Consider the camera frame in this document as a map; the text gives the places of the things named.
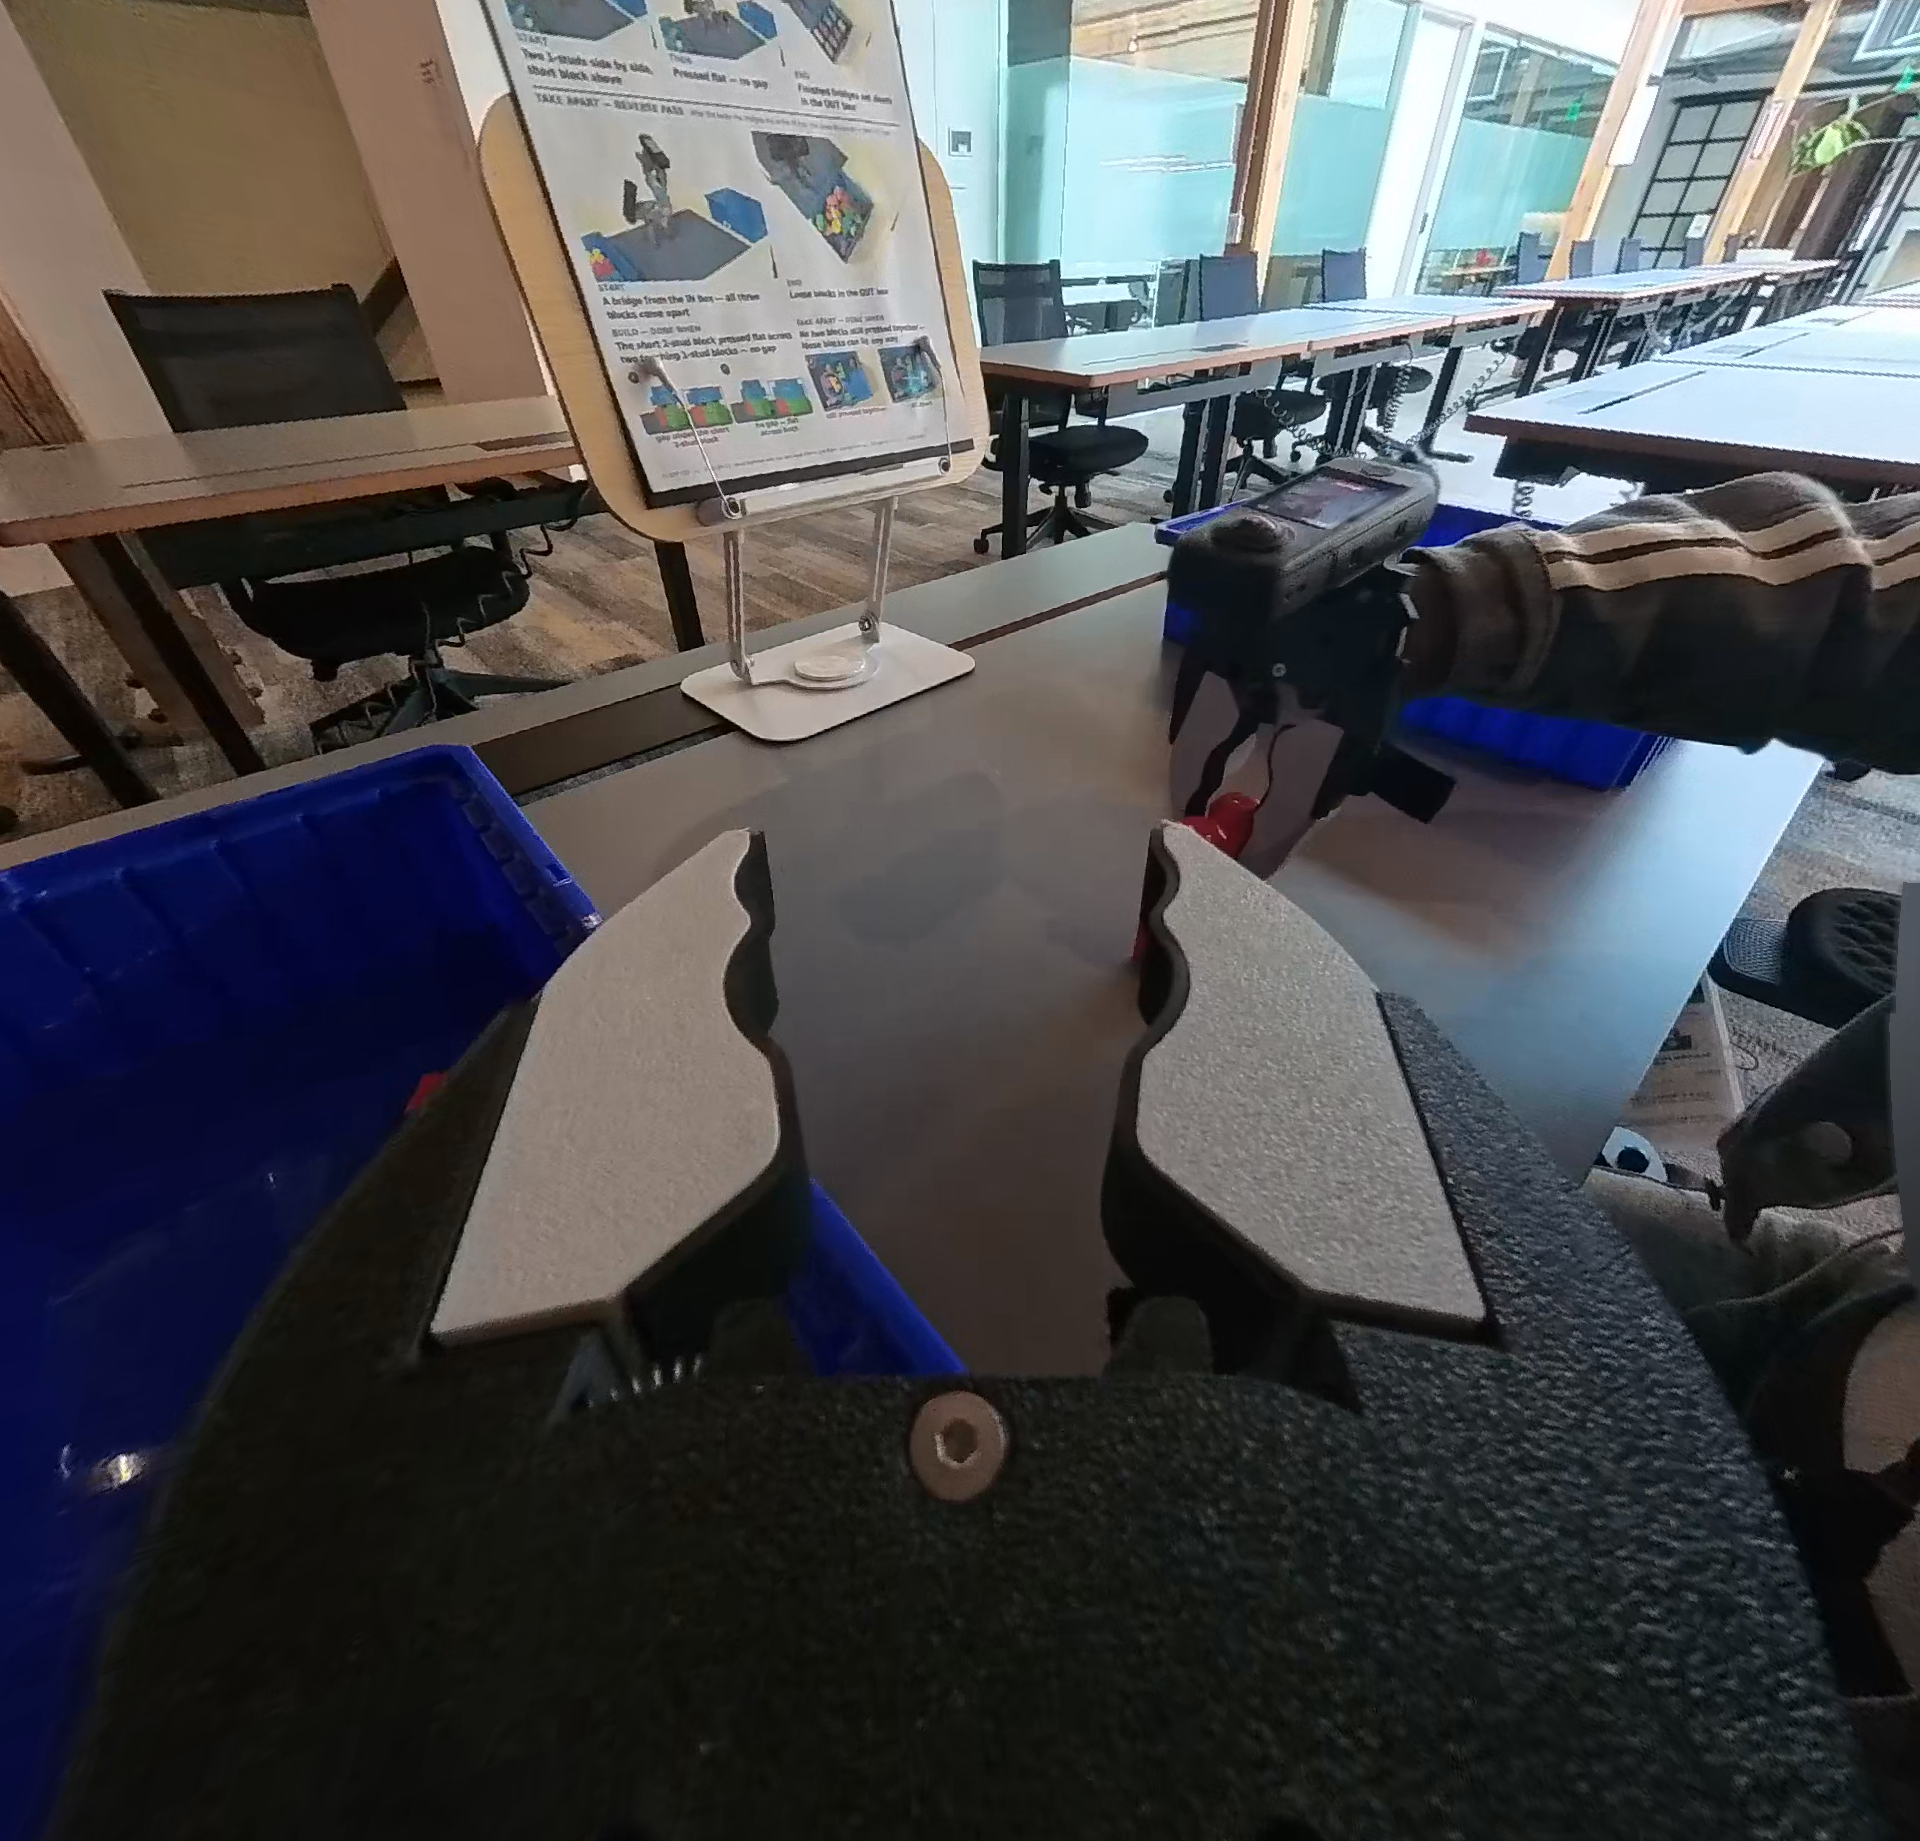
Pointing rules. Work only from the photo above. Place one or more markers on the printed instruction sheet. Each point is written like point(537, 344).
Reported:
point(722, 221)

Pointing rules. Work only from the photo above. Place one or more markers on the green hanging plant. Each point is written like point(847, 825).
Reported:
point(1835, 145)

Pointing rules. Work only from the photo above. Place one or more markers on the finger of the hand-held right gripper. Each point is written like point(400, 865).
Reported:
point(1300, 791)
point(1200, 739)

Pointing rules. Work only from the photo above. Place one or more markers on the person's right forearm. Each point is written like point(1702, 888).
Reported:
point(1682, 610)

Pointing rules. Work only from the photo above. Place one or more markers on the black mesh office chair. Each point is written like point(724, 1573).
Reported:
point(1832, 948)
point(258, 357)

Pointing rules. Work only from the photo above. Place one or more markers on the wood-edged office desk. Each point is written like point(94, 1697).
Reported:
point(301, 462)

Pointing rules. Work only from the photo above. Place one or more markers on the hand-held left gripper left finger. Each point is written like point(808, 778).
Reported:
point(631, 1123)

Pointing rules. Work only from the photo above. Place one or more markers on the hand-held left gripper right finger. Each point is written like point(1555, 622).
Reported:
point(1290, 1123)

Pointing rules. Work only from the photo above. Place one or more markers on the blue plastic bin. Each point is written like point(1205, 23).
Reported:
point(1558, 744)
point(224, 1123)

